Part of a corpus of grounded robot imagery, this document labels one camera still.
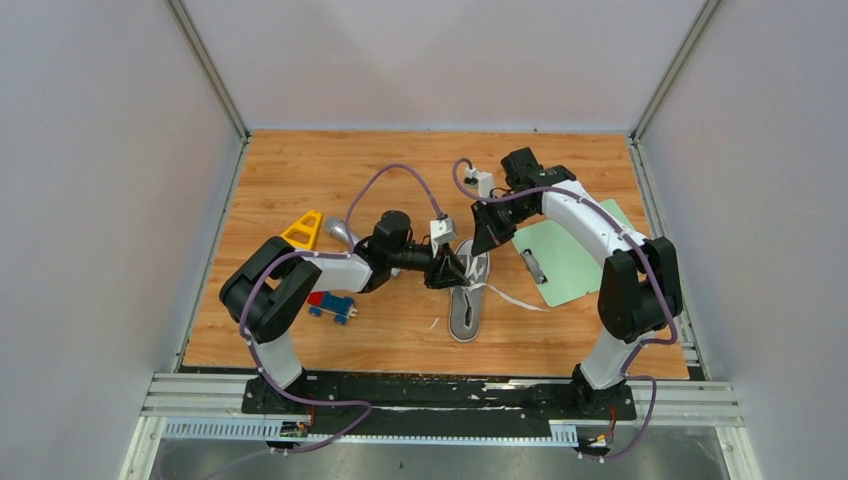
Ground purple cable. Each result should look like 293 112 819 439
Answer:
238 163 446 458
451 157 680 463

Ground blue red toy car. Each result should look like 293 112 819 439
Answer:
306 291 358 325

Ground yellow toy block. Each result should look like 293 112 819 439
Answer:
280 210 323 250

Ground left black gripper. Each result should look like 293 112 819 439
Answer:
388 239 470 292

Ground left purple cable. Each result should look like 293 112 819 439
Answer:
238 163 446 458

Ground white shoelace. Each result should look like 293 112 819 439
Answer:
462 256 548 312

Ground green clipboard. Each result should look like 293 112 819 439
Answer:
512 192 645 307

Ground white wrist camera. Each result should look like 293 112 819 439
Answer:
463 167 496 198
429 214 458 258

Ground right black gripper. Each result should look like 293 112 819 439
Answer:
472 194 537 257

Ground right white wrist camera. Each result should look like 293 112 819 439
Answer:
463 167 496 198

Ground silver microphone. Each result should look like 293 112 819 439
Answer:
323 216 403 280

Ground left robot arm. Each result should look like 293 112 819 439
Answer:
218 210 469 413

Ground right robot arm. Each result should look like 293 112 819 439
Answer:
452 147 683 418

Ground grey canvas sneaker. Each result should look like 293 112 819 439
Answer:
448 239 491 342

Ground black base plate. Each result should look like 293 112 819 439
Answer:
241 371 637 438

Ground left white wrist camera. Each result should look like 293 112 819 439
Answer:
429 214 458 258

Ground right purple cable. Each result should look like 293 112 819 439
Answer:
451 157 680 463

